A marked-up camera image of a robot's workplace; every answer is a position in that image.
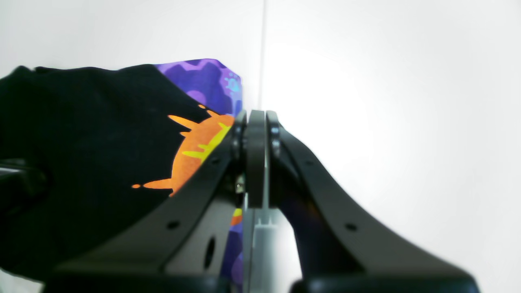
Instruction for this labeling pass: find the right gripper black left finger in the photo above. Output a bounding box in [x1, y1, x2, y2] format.
[43, 111, 266, 293]

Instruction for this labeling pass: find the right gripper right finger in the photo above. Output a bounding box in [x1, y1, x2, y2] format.
[266, 111, 479, 293]

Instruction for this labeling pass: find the black T-shirt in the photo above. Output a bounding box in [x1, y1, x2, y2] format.
[1, 59, 243, 282]

